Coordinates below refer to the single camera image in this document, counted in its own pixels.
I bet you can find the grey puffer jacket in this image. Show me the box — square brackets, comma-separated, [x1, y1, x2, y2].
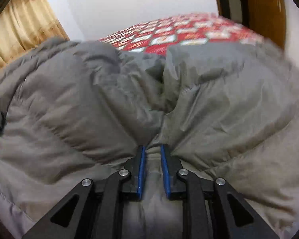
[0, 38, 299, 238]

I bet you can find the red patchwork bedspread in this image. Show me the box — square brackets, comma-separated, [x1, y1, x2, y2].
[100, 13, 264, 55]

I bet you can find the beige patterned curtain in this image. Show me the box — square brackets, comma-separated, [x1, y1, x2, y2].
[0, 0, 69, 70]

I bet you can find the brown wooden door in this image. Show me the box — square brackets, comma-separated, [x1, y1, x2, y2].
[247, 0, 286, 49]

